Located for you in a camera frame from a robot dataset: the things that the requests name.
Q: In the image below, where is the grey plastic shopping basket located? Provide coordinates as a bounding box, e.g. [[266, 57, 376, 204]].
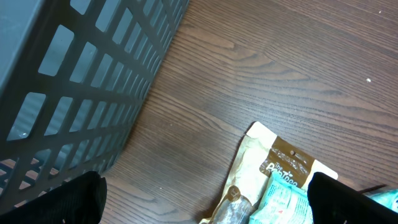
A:
[[1, 0, 189, 213]]

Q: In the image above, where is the teal tissue pack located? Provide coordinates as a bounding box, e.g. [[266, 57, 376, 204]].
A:
[[366, 188, 397, 212]]

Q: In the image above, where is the teal wafer packet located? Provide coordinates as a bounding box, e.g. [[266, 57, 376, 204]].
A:
[[249, 172, 313, 224]]

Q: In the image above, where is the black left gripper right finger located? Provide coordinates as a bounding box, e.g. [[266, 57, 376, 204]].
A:
[[307, 172, 397, 224]]

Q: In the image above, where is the brown snack bag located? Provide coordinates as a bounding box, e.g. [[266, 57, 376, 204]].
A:
[[200, 121, 338, 223]]

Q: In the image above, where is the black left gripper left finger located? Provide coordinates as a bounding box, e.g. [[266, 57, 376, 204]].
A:
[[1, 171, 107, 224]]

